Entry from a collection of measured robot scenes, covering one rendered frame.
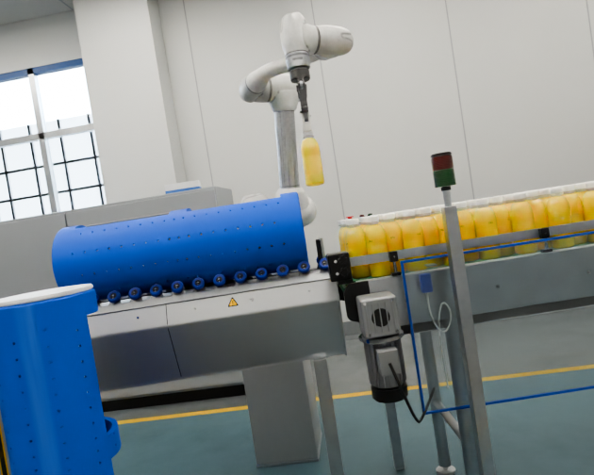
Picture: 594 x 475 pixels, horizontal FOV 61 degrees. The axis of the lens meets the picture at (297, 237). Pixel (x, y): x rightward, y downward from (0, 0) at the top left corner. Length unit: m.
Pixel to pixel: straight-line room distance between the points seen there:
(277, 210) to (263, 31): 3.35
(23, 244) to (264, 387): 2.22
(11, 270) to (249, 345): 2.57
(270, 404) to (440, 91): 3.24
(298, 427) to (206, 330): 0.90
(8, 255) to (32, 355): 2.66
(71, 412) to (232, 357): 0.60
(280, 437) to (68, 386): 1.31
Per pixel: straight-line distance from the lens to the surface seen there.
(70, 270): 1.91
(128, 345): 1.90
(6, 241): 4.12
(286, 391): 2.49
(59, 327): 1.49
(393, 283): 1.70
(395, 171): 4.66
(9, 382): 1.55
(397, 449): 2.41
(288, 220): 1.75
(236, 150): 4.77
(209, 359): 1.89
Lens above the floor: 1.13
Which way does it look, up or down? 2 degrees down
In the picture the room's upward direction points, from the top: 9 degrees counter-clockwise
